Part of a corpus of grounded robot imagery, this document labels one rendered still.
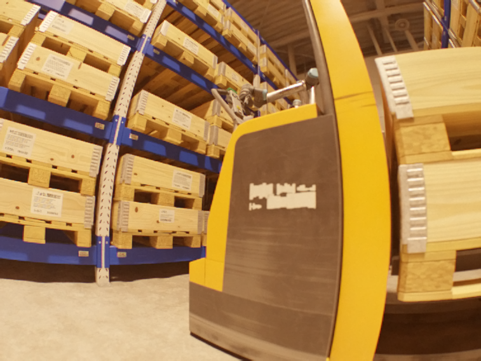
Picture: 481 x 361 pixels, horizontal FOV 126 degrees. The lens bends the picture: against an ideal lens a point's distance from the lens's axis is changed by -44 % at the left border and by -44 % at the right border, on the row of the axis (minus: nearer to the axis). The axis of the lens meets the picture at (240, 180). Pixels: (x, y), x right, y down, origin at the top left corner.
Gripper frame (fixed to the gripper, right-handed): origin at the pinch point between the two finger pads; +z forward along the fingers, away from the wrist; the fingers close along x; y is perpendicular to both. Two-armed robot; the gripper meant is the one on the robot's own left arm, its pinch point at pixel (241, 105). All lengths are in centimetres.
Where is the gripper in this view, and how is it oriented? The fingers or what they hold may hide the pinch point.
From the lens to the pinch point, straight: 159.7
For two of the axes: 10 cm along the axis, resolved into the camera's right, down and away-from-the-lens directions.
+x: 7.8, -3.5, -5.2
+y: -6.2, -6.0, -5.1
